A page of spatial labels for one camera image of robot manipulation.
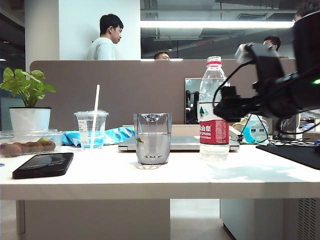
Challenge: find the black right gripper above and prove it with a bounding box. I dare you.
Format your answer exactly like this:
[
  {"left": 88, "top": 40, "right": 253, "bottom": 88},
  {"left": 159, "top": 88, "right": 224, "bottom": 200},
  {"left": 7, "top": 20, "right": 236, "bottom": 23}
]
[{"left": 213, "top": 73, "right": 301, "bottom": 123}]

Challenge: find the mineral water bottle red label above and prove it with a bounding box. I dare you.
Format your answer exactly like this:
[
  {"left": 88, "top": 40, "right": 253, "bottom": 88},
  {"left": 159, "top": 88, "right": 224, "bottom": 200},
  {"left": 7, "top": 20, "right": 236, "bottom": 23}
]
[{"left": 198, "top": 55, "right": 231, "bottom": 162}]

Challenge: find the blue hand sanitizer pump bottle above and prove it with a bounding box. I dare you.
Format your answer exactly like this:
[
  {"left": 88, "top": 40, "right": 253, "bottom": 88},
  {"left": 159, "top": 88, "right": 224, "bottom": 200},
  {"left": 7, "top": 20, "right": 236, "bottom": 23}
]
[{"left": 241, "top": 113, "right": 270, "bottom": 145}]

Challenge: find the clear glass mug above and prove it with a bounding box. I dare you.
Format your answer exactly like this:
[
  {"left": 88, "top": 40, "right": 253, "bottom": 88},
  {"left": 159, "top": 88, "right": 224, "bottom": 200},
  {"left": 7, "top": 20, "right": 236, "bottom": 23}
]
[{"left": 133, "top": 112, "right": 173, "bottom": 170}]

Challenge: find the yellow crumpled wrapper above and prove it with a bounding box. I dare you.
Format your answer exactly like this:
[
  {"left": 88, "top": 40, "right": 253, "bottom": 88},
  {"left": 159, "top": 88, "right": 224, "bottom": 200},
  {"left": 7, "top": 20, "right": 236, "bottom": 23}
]
[{"left": 232, "top": 117, "right": 248, "bottom": 127}]

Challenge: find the white stapler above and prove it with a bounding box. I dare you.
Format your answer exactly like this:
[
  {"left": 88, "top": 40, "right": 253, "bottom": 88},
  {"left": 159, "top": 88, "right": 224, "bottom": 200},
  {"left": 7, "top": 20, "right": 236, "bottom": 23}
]
[{"left": 228, "top": 126, "right": 245, "bottom": 143}]

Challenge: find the silver framed mirror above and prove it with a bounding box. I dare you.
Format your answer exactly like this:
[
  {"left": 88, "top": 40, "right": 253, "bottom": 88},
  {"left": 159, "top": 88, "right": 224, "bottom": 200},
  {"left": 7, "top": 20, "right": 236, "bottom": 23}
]
[{"left": 184, "top": 77, "right": 232, "bottom": 125}]

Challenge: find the black mesh pen holder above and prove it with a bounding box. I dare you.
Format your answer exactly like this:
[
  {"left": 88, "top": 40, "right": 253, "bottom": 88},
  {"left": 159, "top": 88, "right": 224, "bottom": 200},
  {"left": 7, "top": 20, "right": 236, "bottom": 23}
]
[{"left": 272, "top": 114, "right": 301, "bottom": 141}]

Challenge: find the silver laptop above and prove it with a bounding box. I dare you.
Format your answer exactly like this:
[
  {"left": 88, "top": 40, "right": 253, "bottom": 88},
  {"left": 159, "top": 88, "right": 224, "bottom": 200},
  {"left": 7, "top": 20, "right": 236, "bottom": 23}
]
[{"left": 118, "top": 135, "right": 241, "bottom": 153}]

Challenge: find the man with glasses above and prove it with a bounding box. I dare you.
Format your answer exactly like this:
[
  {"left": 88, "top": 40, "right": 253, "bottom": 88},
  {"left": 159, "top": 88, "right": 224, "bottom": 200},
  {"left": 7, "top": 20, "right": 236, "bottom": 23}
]
[{"left": 262, "top": 35, "right": 288, "bottom": 60}]

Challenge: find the black mouse mat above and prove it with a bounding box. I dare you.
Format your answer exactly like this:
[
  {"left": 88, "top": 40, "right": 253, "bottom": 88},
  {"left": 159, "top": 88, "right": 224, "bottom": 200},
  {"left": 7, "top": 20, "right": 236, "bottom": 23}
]
[{"left": 256, "top": 144, "right": 320, "bottom": 171}]

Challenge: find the seated man behind partition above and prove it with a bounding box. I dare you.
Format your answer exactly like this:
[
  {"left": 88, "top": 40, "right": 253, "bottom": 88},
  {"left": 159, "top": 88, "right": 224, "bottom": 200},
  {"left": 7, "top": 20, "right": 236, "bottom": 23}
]
[{"left": 153, "top": 50, "right": 171, "bottom": 61}]

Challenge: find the brown desk partition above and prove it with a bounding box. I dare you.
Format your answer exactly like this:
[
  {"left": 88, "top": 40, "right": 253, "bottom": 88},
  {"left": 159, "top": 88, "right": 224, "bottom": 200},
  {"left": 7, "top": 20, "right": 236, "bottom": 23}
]
[{"left": 29, "top": 59, "right": 301, "bottom": 131}]

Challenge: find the blue white plastic bag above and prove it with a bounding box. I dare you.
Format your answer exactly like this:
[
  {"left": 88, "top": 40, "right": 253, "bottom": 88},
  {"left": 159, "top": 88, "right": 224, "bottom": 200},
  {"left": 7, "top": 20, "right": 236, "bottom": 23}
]
[{"left": 61, "top": 126, "right": 136, "bottom": 147}]

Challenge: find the grey vented cabinet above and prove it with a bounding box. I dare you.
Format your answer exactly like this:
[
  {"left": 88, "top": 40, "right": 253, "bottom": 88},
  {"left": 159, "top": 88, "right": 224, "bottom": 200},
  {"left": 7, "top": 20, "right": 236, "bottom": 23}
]
[{"left": 220, "top": 198, "right": 320, "bottom": 240}]

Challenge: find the white drinking straw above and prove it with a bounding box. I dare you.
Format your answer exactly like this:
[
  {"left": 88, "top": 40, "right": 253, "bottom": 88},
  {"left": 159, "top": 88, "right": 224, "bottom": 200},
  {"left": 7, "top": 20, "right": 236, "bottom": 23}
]
[{"left": 89, "top": 84, "right": 101, "bottom": 150}]

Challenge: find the man in white t-shirt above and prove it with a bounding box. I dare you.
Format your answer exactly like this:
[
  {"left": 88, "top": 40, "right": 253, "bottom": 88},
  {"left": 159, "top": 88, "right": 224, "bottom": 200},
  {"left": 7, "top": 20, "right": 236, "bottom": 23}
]
[{"left": 84, "top": 13, "right": 125, "bottom": 61}]

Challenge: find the clear plastic lidded cup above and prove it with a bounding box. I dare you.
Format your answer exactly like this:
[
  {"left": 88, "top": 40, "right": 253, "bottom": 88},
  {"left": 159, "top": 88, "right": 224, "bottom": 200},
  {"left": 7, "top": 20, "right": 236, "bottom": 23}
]
[{"left": 73, "top": 110, "right": 110, "bottom": 151}]

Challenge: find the clear plastic fruit container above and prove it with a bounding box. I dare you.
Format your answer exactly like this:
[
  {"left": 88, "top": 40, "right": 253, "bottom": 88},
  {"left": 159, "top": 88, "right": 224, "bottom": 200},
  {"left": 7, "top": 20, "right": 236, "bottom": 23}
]
[{"left": 0, "top": 128, "right": 65, "bottom": 158}]

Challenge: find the white table support panel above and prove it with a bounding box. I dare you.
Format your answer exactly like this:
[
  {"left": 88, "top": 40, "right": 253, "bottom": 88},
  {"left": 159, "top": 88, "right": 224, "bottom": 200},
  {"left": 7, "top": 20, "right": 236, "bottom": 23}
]
[{"left": 16, "top": 199, "right": 172, "bottom": 240}]

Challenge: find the black smartphone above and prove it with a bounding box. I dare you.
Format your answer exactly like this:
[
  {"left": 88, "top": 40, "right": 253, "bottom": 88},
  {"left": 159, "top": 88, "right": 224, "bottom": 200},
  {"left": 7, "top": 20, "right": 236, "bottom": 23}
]
[{"left": 12, "top": 152, "right": 75, "bottom": 180}]

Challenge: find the white plant pot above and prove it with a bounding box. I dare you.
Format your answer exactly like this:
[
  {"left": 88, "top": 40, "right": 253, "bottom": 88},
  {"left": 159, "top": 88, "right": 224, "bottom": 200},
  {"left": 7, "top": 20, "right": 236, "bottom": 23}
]
[{"left": 9, "top": 107, "right": 52, "bottom": 133}]

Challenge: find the green leafy plant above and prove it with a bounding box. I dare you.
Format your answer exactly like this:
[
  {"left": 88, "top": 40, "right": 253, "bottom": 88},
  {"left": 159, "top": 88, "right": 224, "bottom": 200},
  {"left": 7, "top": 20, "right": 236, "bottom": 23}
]
[{"left": 0, "top": 67, "right": 57, "bottom": 108}]

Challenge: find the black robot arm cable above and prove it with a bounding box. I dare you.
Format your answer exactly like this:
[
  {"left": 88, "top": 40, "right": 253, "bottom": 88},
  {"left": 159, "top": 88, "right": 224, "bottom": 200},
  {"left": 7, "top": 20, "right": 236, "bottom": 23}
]
[{"left": 212, "top": 61, "right": 254, "bottom": 108}]

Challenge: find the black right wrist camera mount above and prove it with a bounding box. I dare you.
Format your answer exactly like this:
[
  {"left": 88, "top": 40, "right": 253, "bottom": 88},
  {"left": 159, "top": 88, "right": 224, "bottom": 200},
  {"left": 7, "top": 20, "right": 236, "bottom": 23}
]
[{"left": 234, "top": 42, "right": 286, "bottom": 97}]

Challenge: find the black desk cable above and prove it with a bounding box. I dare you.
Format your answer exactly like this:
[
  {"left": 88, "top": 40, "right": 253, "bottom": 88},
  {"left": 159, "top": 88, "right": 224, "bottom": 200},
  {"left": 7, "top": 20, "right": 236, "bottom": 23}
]
[{"left": 237, "top": 117, "right": 320, "bottom": 147}]

